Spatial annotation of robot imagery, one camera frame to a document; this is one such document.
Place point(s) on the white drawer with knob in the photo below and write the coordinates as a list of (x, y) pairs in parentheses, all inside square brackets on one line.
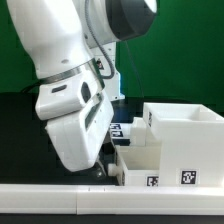
[(136, 166)]

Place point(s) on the white front fence rail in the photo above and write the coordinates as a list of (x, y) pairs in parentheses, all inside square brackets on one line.
[(116, 200)]

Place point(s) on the white paper with markers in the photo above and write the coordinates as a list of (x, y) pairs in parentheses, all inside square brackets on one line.
[(120, 133)]

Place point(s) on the white drawer housing box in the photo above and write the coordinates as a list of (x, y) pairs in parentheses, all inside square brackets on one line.
[(192, 144)]

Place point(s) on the white drawer without knob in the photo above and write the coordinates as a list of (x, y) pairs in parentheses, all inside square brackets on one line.
[(141, 135)]

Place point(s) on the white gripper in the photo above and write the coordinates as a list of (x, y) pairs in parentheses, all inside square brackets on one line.
[(78, 136)]

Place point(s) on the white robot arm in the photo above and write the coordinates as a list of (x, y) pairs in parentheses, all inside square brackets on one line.
[(59, 36)]

